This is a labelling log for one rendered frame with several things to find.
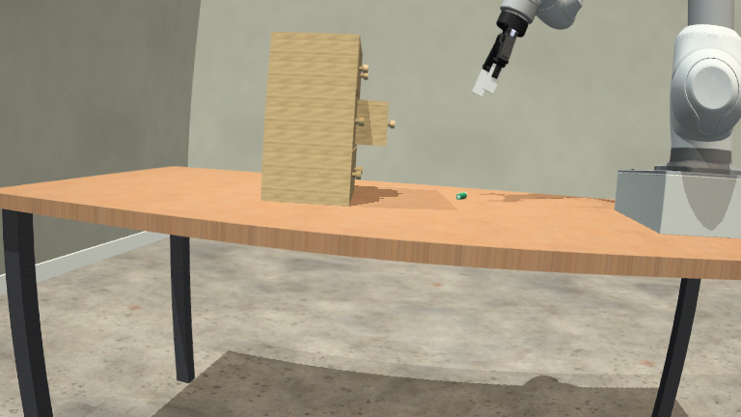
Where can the tall wooden chest of drawers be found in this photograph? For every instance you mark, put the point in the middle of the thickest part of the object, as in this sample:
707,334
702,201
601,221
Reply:
309,118

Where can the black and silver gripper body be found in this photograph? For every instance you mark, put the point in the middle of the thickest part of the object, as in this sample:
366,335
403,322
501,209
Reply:
509,20

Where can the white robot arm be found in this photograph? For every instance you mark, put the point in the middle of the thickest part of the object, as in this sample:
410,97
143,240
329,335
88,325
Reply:
705,95

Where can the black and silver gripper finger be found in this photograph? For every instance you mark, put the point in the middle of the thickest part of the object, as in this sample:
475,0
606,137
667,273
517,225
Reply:
486,67
497,69

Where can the brown wooden drawer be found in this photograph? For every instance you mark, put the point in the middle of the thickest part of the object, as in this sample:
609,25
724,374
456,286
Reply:
364,68
362,75
356,175
360,168
374,131
359,121

